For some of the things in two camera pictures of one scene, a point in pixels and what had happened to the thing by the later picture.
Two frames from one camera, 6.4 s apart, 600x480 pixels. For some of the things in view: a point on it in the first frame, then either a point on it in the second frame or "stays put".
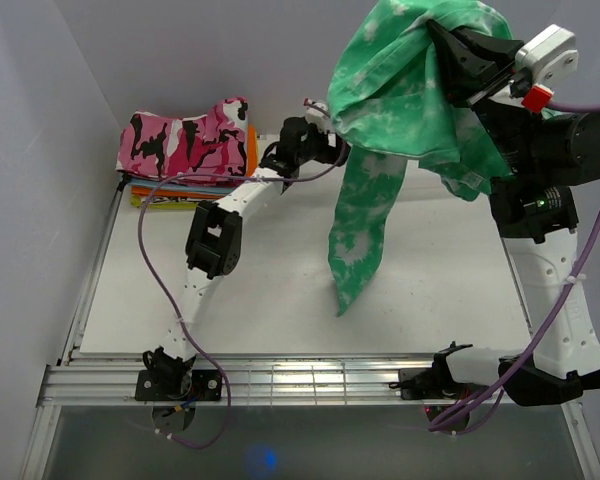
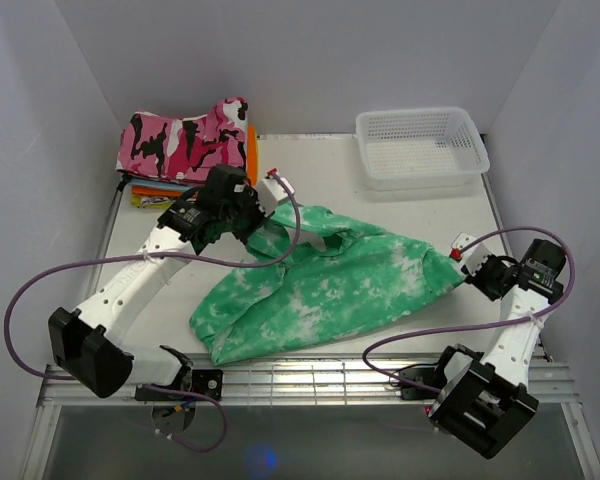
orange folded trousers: [251, 167] stays put
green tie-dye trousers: [390, 100] to [300, 274]
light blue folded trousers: [146, 183] stays put
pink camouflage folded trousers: [159, 148] stays put
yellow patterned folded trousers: [165, 203] stays put
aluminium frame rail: [251, 382] stays put
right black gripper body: [497, 74] to [487, 277]
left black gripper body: [316, 147] to [244, 216]
